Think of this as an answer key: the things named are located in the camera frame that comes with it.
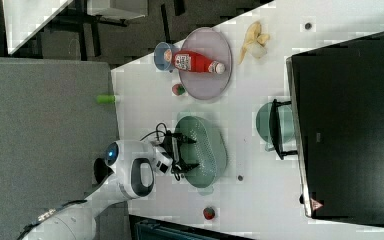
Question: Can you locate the green plastic mug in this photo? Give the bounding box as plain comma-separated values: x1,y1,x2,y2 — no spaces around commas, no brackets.
255,103,295,152

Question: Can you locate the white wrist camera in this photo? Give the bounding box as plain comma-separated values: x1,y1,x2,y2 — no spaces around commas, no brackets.
155,147,173,174

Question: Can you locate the grey round plate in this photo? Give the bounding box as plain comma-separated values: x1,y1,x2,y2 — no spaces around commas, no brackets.
179,27,232,100

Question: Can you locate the green plastic strainer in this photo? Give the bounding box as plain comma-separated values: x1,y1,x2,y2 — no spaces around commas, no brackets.
175,116,228,196

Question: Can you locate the red ketchup bottle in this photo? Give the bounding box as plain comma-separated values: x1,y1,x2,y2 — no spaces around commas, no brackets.
172,50,226,74

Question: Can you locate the black toaster oven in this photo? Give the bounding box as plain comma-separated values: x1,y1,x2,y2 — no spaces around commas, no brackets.
285,31,384,227

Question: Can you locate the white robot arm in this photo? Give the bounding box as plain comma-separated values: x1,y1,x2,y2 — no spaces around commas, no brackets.
17,131,196,240

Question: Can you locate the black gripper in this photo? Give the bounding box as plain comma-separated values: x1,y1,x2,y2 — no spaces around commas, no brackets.
163,130,198,175

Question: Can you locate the blue bowl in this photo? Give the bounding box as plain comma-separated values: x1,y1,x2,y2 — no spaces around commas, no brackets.
154,42,179,71

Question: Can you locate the toy strawberry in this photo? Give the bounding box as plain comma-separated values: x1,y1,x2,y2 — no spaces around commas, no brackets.
203,207,216,220
172,84,185,96

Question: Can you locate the peeled banana toy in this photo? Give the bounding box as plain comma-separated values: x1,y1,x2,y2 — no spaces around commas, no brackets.
238,21,270,64

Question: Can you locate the orange slice toy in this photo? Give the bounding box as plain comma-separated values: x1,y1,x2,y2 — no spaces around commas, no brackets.
164,49,172,62

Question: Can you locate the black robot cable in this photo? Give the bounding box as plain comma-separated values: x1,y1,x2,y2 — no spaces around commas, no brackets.
139,122,169,143

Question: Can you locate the green marker pen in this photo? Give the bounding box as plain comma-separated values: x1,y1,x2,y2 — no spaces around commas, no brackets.
96,95,120,104

